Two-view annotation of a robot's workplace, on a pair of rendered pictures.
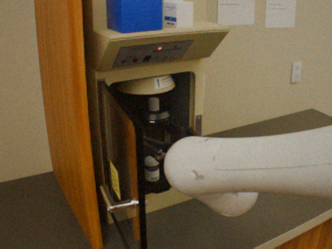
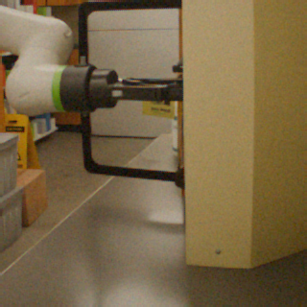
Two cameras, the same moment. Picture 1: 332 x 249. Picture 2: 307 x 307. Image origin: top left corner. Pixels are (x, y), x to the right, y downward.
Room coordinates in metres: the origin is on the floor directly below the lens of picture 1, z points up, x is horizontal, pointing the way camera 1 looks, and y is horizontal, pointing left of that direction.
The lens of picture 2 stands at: (1.61, -0.79, 1.37)
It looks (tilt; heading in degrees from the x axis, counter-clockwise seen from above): 11 degrees down; 130
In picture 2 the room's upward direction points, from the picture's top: 1 degrees counter-clockwise
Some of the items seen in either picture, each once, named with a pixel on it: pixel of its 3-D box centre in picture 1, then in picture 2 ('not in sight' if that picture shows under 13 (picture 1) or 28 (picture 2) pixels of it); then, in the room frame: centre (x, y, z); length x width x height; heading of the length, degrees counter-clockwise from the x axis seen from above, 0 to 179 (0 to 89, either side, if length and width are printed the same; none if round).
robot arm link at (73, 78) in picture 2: not in sight; (82, 86); (0.73, -0.08, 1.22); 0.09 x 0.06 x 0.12; 119
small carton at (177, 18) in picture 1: (178, 13); not in sight; (0.91, -0.03, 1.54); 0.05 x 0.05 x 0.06; 36
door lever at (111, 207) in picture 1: (115, 197); not in sight; (0.63, 0.11, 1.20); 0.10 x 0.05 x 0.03; 21
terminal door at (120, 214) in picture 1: (120, 181); (140, 89); (0.71, 0.10, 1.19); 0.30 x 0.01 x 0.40; 21
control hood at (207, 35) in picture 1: (164, 47); not in sight; (0.89, 0.01, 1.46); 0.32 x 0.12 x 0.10; 118
